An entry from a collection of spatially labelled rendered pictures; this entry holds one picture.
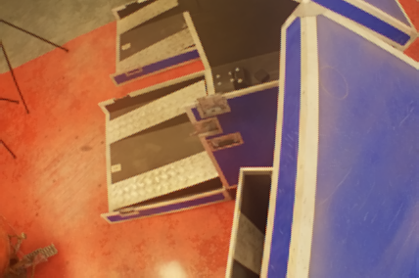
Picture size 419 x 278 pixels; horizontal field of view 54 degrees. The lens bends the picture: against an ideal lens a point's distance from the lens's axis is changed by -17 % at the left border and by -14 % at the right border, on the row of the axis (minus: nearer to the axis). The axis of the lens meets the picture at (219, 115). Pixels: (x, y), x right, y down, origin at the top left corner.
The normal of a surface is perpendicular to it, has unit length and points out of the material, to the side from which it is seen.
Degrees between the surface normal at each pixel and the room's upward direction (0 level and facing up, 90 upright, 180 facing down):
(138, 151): 2
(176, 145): 2
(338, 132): 38
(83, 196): 0
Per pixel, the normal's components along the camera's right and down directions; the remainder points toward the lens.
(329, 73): 0.41, -0.45
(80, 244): -0.23, -0.55
